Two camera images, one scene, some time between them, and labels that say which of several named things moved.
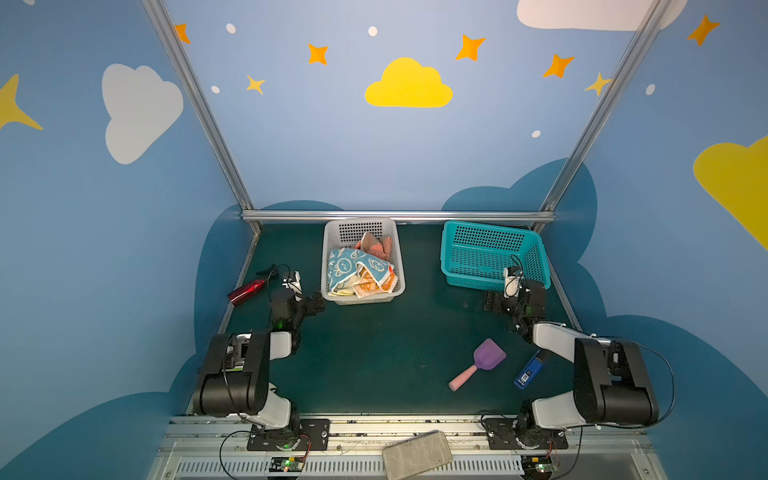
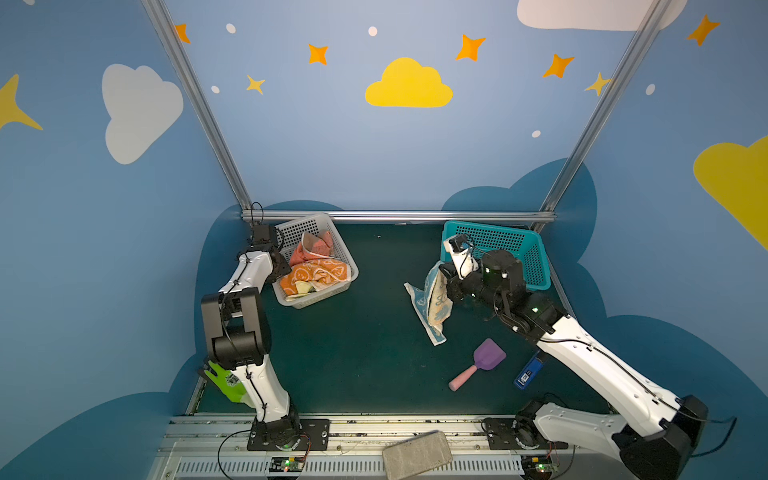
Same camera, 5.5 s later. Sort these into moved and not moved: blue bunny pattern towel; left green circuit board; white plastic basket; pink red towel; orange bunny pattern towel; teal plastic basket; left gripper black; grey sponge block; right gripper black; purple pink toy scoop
Moved: blue bunny pattern towel; right gripper black; white plastic basket; orange bunny pattern towel; pink red towel; left gripper black
Not moved: purple pink toy scoop; left green circuit board; grey sponge block; teal plastic basket
